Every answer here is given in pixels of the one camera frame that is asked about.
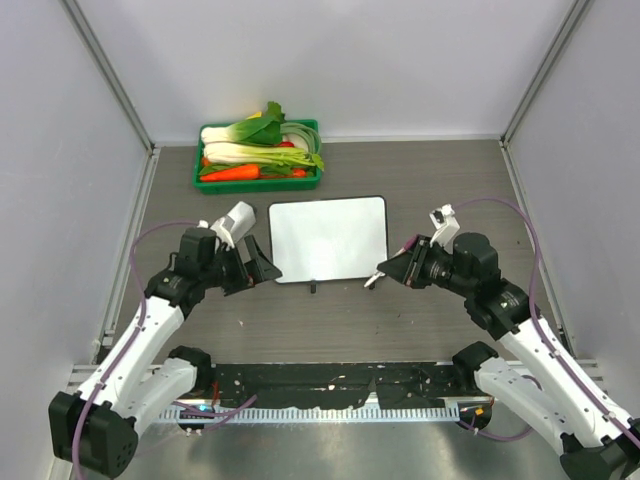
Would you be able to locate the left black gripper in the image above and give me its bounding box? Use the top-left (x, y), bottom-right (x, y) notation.
top-left (200, 235), bottom-right (280, 295)

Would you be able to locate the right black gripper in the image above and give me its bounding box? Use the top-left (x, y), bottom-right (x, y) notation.
top-left (378, 234), bottom-right (475, 298)

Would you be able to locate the pink white marker pen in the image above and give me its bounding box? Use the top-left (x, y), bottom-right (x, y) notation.
top-left (363, 236), bottom-right (416, 289)

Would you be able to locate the small whiteboard with black frame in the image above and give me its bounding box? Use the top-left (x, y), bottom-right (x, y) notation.
top-left (268, 196), bottom-right (389, 285)

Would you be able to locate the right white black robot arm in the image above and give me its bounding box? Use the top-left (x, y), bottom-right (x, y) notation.
top-left (377, 233), bottom-right (639, 479)

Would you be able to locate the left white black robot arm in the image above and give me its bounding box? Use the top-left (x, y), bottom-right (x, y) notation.
top-left (48, 222), bottom-right (282, 479)

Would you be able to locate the green plastic tray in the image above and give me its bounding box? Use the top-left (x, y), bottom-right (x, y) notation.
top-left (192, 142), bottom-right (323, 195)

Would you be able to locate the large orange carrot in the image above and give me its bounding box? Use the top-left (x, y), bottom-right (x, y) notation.
top-left (199, 164), bottom-right (260, 183)

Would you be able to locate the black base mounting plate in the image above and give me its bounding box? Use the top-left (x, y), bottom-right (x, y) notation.
top-left (215, 362), bottom-right (487, 410)

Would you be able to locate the lower bok choy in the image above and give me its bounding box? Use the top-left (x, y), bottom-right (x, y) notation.
top-left (202, 142), bottom-right (325, 171)

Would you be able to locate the bok choy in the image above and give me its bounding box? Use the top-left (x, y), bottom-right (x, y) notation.
top-left (200, 101), bottom-right (285, 146)
top-left (202, 142), bottom-right (325, 171)

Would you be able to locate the green long beans bundle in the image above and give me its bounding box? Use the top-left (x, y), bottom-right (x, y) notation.
top-left (280, 122), bottom-right (322, 154)

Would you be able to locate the upper bok choy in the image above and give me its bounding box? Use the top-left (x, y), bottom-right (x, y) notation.
top-left (200, 101), bottom-right (285, 146)

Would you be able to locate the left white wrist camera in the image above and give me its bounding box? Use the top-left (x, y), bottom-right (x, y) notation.
top-left (197, 201), bottom-right (256, 249)

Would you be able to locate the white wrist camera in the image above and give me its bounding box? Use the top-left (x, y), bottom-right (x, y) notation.
top-left (197, 201), bottom-right (256, 249)
top-left (429, 204), bottom-right (460, 247)

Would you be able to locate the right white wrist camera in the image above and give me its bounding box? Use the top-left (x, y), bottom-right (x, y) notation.
top-left (429, 204), bottom-right (460, 247)

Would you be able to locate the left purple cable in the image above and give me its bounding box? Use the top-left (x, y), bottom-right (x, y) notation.
top-left (72, 219), bottom-right (204, 480)

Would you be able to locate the white slotted cable duct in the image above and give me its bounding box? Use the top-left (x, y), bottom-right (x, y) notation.
top-left (158, 402), bottom-right (460, 424)

